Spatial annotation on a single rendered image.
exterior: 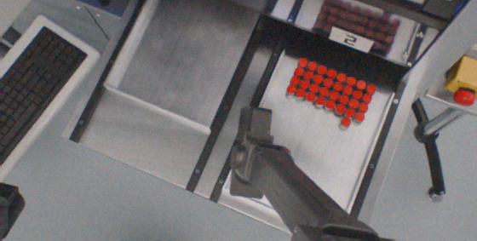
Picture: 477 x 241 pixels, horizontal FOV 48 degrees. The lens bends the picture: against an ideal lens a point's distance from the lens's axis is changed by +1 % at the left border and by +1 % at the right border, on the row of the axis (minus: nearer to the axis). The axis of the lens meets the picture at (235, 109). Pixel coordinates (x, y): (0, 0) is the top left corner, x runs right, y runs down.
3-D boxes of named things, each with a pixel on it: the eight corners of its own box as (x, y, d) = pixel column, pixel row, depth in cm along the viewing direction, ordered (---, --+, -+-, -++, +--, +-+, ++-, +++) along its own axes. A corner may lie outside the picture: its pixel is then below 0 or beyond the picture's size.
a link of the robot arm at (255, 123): (235, 164, 83) (287, 174, 84) (245, 94, 85) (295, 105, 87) (218, 171, 94) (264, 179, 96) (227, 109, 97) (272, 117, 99)
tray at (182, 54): (169, -35, 129) (166, -43, 126) (267, 2, 126) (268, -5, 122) (107, 88, 122) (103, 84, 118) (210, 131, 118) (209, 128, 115)
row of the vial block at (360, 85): (298, 63, 121) (300, 55, 117) (373, 92, 119) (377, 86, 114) (295, 71, 121) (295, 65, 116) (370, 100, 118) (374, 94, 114)
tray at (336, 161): (283, 55, 122) (283, 49, 119) (390, 97, 119) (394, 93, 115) (222, 191, 115) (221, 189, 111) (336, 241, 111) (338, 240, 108)
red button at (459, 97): (454, 86, 109) (462, 80, 105) (474, 93, 108) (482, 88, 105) (448, 103, 108) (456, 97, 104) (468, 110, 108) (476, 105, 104)
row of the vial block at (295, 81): (290, 80, 120) (292, 73, 116) (366, 110, 118) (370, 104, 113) (287, 88, 120) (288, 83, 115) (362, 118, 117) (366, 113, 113)
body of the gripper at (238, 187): (268, 147, 103) (270, 140, 96) (262, 199, 101) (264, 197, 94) (235, 143, 104) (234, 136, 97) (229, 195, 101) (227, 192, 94)
